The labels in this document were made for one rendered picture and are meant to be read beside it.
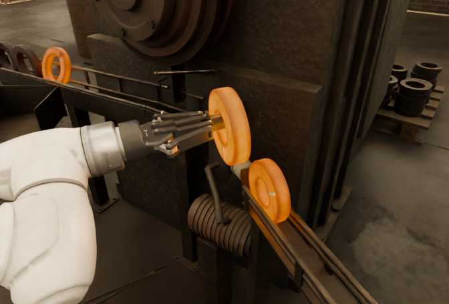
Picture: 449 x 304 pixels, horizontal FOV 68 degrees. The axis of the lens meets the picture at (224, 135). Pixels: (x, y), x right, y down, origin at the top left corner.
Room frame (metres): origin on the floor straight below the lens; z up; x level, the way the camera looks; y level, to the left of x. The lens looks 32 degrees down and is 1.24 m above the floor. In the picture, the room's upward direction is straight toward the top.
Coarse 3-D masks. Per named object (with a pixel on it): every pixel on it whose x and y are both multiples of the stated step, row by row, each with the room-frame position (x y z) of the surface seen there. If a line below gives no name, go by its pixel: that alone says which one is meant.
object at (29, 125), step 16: (0, 96) 1.19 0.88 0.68; (16, 96) 1.19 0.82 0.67; (32, 96) 1.20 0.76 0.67; (48, 96) 1.10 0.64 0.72; (0, 112) 1.18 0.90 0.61; (16, 112) 1.19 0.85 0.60; (32, 112) 1.19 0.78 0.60; (48, 112) 1.07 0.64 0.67; (64, 112) 1.18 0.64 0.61; (0, 128) 1.09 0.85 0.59; (16, 128) 1.08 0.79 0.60; (32, 128) 1.07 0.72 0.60; (48, 128) 1.04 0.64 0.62
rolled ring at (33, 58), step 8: (16, 48) 1.53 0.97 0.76; (24, 48) 1.50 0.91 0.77; (16, 56) 1.54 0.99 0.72; (32, 56) 1.48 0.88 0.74; (16, 64) 1.56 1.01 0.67; (24, 64) 1.57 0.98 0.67; (32, 64) 1.47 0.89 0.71; (40, 64) 1.49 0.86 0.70; (24, 72) 1.54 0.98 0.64; (40, 72) 1.48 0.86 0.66
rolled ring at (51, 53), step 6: (54, 48) 1.45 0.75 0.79; (60, 48) 1.46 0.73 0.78; (48, 54) 1.47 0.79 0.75; (54, 54) 1.46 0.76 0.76; (60, 54) 1.42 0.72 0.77; (66, 54) 1.43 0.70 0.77; (48, 60) 1.47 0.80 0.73; (60, 60) 1.41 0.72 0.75; (66, 60) 1.40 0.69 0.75; (42, 66) 1.47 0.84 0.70; (48, 66) 1.47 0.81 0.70; (66, 66) 1.39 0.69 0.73; (42, 72) 1.46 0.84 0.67; (48, 72) 1.45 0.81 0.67; (60, 72) 1.38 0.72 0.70; (66, 72) 1.38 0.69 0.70; (48, 78) 1.42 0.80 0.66; (54, 78) 1.45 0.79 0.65; (60, 78) 1.37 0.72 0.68; (66, 78) 1.38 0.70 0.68
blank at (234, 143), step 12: (216, 96) 0.57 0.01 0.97; (228, 96) 0.55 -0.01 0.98; (216, 108) 0.58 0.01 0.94; (228, 108) 0.52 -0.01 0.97; (240, 108) 0.53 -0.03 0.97; (228, 120) 0.52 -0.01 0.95; (240, 120) 0.51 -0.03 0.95; (216, 132) 0.59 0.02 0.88; (228, 132) 0.52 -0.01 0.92; (240, 132) 0.50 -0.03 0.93; (216, 144) 0.59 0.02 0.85; (228, 144) 0.52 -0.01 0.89; (240, 144) 0.49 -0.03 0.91; (228, 156) 0.53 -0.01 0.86; (240, 156) 0.50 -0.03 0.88
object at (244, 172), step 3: (243, 168) 0.67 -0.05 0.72; (246, 168) 0.67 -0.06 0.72; (243, 171) 0.67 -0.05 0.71; (246, 171) 0.67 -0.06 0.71; (243, 174) 0.67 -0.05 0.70; (246, 174) 0.67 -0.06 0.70; (243, 177) 0.67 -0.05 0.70; (246, 177) 0.67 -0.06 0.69; (243, 180) 0.67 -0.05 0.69; (246, 180) 0.67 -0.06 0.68; (243, 183) 0.67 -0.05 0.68; (246, 183) 0.67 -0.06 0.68; (249, 186) 0.67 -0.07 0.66; (249, 189) 0.67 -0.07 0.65; (243, 198) 0.66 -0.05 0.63; (243, 201) 0.66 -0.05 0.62
